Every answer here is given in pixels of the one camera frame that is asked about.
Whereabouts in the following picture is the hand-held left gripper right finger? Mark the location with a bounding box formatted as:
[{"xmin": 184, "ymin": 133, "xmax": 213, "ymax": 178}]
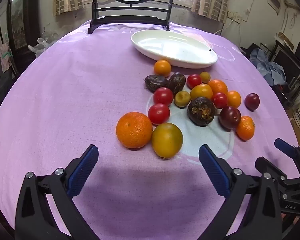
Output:
[{"xmin": 197, "ymin": 144, "xmax": 283, "ymax": 240}]

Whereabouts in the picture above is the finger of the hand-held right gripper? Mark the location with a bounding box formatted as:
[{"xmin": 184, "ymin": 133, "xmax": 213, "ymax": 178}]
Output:
[
  {"xmin": 274, "ymin": 137, "xmax": 300, "ymax": 170},
  {"xmin": 254, "ymin": 156, "xmax": 290, "ymax": 183}
]

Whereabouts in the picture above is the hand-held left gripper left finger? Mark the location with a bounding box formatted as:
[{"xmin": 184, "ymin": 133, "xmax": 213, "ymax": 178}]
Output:
[{"xmin": 14, "ymin": 144, "xmax": 100, "ymax": 240}]

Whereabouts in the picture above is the small mandarin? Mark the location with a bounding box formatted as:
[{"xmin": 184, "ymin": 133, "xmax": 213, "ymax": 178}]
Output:
[
  {"xmin": 236, "ymin": 116, "xmax": 255, "ymax": 141},
  {"xmin": 207, "ymin": 79, "xmax": 228, "ymax": 97}
]

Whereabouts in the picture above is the small dark purple tomato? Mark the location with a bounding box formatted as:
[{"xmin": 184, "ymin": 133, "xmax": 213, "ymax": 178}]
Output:
[{"xmin": 244, "ymin": 93, "xmax": 260, "ymax": 111}]

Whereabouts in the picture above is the large dark purple tomato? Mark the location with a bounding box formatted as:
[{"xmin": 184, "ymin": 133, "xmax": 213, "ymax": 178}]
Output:
[{"xmin": 219, "ymin": 106, "xmax": 242, "ymax": 130}]

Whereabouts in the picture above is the yellow-green tomato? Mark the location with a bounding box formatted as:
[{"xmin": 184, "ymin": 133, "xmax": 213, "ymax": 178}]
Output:
[{"xmin": 152, "ymin": 123, "xmax": 184, "ymax": 159}]

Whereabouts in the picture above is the large orange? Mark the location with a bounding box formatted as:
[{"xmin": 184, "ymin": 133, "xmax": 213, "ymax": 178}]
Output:
[{"xmin": 116, "ymin": 112, "xmax": 153, "ymax": 149}]

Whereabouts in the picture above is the orange cherry tomato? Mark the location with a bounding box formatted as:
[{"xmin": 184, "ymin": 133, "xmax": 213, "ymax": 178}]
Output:
[
  {"xmin": 226, "ymin": 90, "xmax": 242, "ymax": 108},
  {"xmin": 154, "ymin": 59, "xmax": 172, "ymax": 77}
]

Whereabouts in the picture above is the red cherry tomato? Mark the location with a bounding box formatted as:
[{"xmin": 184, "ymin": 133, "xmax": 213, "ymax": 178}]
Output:
[
  {"xmin": 148, "ymin": 103, "xmax": 171, "ymax": 125},
  {"xmin": 187, "ymin": 74, "xmax": 202, "ymax": 89},
  {"xmin": 212, "ymin": 92, "xmax": 228, "ymax": 109},
  {"xmin": 153, "ymin": 87, "xmax": 174, "ymax": 107}
]

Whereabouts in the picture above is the dark passion fruit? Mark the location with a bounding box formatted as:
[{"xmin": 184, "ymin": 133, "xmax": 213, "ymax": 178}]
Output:
[
  {"xmin": 167, "ymin": 72, "xmax": 186, "ymax": 93},
  {"xmin": 144, "ymin": 74, "xmax": 168, "ymax": 92}
]

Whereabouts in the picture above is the white oval plate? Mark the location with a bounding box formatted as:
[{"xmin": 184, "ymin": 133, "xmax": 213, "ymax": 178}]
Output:
[{"xmin": 131, "ymin": 30, "xmax": 218, "ymax": 69}]

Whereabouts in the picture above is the large wrinkled passion fruit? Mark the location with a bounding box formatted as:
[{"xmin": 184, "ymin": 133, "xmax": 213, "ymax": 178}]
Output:
[{"xmin": 187, "ymin": 97, "xmax": 216, "ymax": 127}]

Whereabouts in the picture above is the blue cloth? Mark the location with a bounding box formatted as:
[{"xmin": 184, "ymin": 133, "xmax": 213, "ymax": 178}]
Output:
[{"xmin": 249, "ymin": 48, "xmax": 288, "ymax": 85}]

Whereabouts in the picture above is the small olive-yellow plum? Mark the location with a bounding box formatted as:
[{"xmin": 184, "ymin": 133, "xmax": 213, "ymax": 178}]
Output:
[
  {"xmin": 174, "ymin": 91, "xmax": 191, "ymax": 108},
  {"xmin": 199, "ymin": 71, "xmax": 211, "ymax": 83}
]

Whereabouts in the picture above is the large orange-yellow tomato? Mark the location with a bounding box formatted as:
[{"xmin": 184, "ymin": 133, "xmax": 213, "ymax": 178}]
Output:
[{"xmin": 190, "ymin": 84, "xmax": 213, "ymax": 101}]

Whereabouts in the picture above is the black monitor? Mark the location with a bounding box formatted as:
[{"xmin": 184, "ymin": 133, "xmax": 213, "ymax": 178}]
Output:
[{"xmin": 271, "ymin": 41, "xmax": 300, "ymax": 85}]

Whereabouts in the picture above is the black bag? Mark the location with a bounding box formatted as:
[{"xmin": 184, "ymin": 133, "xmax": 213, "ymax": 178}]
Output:
[{"xmin": 240, "ymin": 42, "xmax": 261, "ymax": 58}]

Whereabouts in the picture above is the white plastic bag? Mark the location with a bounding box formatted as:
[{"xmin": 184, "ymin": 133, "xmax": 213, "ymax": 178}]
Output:
[{"xmin": 27, "ymin": 37, "xmax": 53, "ymax": 58}]

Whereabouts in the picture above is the black screen with round painting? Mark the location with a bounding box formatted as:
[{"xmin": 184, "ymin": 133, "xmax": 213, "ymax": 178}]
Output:
[{"xmin": 87, "ymin": 0, "xmax": 177, "ymax": 35}]

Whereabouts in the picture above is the dark wooden cabinet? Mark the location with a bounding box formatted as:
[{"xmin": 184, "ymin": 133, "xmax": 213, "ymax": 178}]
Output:
[{"xmin": 6, "ymin": 0, "xmax": 40, "ymax": 63}]

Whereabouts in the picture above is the white cable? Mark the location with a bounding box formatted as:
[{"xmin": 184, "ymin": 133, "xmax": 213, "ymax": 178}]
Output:
[{"xmin": 214, "ymin": 19, "xmax": 234, "ymax": 36}]

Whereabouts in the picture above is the white wall socket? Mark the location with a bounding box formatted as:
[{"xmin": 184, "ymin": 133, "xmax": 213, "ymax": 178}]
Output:
[{"xmin": 226, "ymin": 11, "xmax": 243, "ymax": 24}]

